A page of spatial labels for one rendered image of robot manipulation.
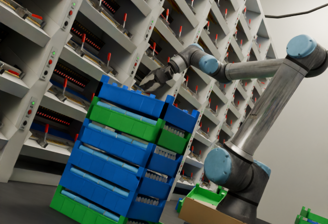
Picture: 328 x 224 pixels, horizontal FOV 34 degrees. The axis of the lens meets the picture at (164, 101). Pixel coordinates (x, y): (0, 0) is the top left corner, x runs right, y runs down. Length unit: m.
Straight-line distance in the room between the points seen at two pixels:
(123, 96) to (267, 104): 0.75
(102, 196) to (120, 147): 0.17
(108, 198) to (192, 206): 0.79
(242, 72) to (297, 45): 0.44
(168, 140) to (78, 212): 0.37
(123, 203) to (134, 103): 0.32
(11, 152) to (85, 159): 0.31
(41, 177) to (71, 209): 0.53
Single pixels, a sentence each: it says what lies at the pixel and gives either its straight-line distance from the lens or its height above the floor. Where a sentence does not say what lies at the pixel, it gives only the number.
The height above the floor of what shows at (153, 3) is 0.96.
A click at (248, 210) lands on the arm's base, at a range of 2.44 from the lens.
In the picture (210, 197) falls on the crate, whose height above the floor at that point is 0.15.
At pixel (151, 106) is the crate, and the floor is 0.43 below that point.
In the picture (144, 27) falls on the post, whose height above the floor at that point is 0.84.
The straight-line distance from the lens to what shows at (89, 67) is 2.26.
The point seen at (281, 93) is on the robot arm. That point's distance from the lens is 2.30.
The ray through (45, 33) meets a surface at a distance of 1.95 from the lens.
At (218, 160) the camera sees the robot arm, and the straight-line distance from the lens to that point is 2.30.
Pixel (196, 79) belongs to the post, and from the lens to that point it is 3.95.
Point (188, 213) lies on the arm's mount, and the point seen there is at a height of 0.10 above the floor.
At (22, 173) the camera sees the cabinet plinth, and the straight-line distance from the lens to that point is 2.18.
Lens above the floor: 0.30
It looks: 5 degrees up
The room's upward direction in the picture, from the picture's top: 21 degrees clockwise
